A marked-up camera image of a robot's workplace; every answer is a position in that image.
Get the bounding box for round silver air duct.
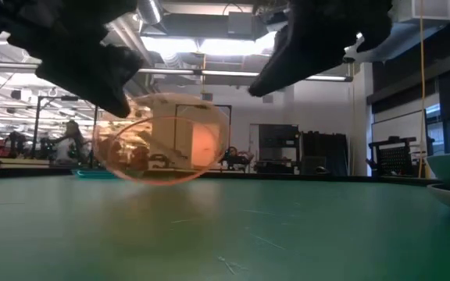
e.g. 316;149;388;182
133;0;164;25

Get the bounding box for green table mat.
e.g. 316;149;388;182
0;174;450;281

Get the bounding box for white ceiling box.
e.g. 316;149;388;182
392;0;450;24

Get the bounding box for grey ceiling duct box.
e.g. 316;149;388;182
227;10;258;40

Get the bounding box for transparent blue small plate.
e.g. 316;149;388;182
71;168;120;180

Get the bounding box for black gantry frame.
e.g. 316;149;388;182
33;94;99;169

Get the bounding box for black standing panels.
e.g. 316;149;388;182
301;131;350;176

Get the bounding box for black perforated cart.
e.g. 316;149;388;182
367;135;418;177

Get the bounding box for long ceiling light tube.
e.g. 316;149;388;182
137;67;354;83

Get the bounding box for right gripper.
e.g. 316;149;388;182
248;0;393;98

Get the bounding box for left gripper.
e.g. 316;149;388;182
0;0;144;119

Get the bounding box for black shelf unit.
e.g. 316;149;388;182
258;123;301;175

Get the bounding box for person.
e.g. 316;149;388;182
52;119;89;167
224;146;255;173

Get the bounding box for transparent orange small plate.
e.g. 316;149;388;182
91;92;232;187

